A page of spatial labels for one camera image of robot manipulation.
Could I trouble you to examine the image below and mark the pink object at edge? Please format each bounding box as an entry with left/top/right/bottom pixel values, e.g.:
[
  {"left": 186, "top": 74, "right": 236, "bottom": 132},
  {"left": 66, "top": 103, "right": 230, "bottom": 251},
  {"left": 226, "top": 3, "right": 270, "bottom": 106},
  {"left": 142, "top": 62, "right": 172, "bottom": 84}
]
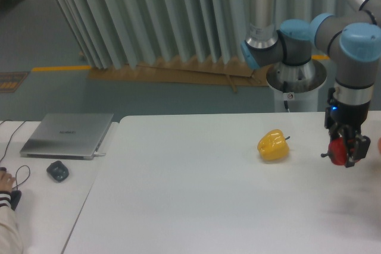
[{"left": 377, "top": 138, "right": 381, "bottom": 154}]

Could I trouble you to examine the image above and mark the person's hand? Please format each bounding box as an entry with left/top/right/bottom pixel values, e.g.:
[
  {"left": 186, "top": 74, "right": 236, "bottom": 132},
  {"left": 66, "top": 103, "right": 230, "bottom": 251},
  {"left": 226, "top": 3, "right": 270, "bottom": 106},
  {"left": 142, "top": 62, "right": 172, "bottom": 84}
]
[{"left": 0, "top": 170, "right": 15, "bottom": 192}]

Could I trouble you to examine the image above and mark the red bell pepper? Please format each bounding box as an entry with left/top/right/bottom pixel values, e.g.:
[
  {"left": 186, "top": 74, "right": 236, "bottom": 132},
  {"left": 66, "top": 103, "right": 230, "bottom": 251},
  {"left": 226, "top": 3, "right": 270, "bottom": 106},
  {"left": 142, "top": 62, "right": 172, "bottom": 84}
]
[{"left": 320, "top": 137, "right": 348, "bottom": 165}]

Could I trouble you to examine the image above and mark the pale green folding curtain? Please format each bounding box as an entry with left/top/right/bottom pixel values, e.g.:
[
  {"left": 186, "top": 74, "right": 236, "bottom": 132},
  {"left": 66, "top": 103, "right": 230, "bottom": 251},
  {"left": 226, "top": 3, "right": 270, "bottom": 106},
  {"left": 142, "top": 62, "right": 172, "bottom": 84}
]
[{"left": 41, "top": 0, "right": 381, "bottom": 69}]

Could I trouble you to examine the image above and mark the striped cuff cream sleeve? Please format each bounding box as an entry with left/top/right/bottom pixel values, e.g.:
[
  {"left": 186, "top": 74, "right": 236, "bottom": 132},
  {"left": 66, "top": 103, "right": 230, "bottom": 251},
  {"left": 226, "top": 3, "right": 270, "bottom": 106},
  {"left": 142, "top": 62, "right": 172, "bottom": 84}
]
[{"left": 1, "top": 191, "right": 23, "bottom": 254}]

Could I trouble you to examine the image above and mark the yellow bell pepper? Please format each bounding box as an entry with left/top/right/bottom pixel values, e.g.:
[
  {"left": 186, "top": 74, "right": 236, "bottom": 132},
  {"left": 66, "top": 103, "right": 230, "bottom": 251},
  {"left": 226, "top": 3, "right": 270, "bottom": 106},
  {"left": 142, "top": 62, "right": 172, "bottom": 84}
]
[{"left": 257, "top": 129, "right": 290, "bottom": 164}]

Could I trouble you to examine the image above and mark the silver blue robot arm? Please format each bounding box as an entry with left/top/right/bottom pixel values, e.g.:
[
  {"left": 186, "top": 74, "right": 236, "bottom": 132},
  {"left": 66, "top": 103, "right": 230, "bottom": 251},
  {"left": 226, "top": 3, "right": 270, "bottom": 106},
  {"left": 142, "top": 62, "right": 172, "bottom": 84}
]
[{"left": 241, "top": 0, "right": 380, "bottom": 168}]

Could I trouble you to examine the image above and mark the brown cardboard sheet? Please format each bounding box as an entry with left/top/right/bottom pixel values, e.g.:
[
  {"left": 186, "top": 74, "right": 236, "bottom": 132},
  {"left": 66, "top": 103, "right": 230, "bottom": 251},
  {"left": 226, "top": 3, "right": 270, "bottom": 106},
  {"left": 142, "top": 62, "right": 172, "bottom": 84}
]
[{"left": 88, "top": 57, "right": 270, "bottom": 92}]

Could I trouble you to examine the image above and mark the silver closed laptop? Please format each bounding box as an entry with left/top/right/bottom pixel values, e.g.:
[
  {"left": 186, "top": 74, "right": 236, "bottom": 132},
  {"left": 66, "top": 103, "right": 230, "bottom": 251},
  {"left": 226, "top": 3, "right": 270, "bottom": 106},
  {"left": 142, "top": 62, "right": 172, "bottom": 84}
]
[{"left": 20, "top": 113, "right": 114, "bottom": 159}]

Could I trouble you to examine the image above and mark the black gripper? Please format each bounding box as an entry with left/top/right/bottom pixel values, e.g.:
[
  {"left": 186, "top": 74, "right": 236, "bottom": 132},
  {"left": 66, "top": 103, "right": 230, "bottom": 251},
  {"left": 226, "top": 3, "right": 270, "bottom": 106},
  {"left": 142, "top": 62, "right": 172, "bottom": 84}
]
[{"left": 324, "top": 87, "right": 371, "bottom": 168}]

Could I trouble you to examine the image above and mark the black pedestal cable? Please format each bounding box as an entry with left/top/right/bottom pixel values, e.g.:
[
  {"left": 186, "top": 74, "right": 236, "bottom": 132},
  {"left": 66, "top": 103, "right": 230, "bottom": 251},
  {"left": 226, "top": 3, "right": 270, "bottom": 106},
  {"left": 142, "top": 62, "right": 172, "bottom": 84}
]
[{"left": 282, "top": 81, "right": 291, "bottom": 114}]

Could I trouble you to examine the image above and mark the white laptop cable plug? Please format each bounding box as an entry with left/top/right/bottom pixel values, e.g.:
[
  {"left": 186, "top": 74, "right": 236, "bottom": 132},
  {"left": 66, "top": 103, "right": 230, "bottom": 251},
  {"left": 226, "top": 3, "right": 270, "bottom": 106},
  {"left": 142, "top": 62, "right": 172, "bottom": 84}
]
[{"left": 93, "top": 152, "right": 106, "bottom": 157}]

